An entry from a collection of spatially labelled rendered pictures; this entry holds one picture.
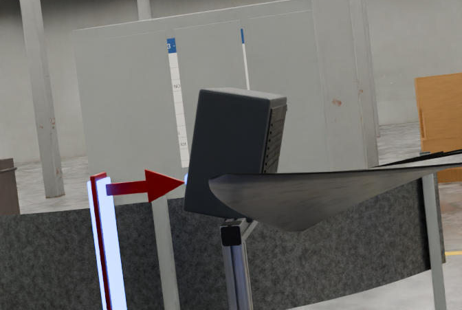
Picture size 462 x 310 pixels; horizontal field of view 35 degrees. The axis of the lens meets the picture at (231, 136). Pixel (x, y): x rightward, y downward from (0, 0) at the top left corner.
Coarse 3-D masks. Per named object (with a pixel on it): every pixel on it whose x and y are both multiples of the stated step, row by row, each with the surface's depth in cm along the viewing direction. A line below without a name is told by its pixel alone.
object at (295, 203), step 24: (384, 168) 40; (408, 168) 40; (432, 168) 41; (216, 192) 45; (240, 192) 45; (264, 192) 46; (288, 192) 48; (312, 192) 50; (336, 192) 52; (360, 192) 54; (264, 216) 55; (288, 216) 56; (312, 216) 58
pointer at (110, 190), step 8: (152, 176) 50; (160, 176) 50; (168, 176) 50; (112, 184) 51; (120, 184) 51; (128, 184) 51; (136, 184) 51; (144, 184) 50; (152, 184) 50; (160, 184) 50; (168, 184) 50; (176, 184) 50; (112, 192) 51; (120, 192) 51; (128, 192) 51; (136, 192) 51; (152, 192) 50; (160, 192) 50; (152, 200) 50
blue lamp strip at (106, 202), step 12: (108, 180) 52; (108, 204) 51; (108, 216) 51; (108, 228) 51; (108, 240) 50; (108, 252) 50; (108, 264) 50; (120, 264) 52; (120, 276) 52; (120, 288) 52; (120, 300) 52
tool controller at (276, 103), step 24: (216, 96) 107; (240, 96) 107; (264, 96) 110; (216, 120) 108; (240, 120) 107; (264, 120) 106; (192, 144) 109; (216, 144) 108; (240, 144) 107; (264, 144) 107; (192, 168) 109; (216, 168) 108; (240, 168) 107; (264, 168) 109; (192, 192) 109; (216, 216) 109; (240, 216) 108
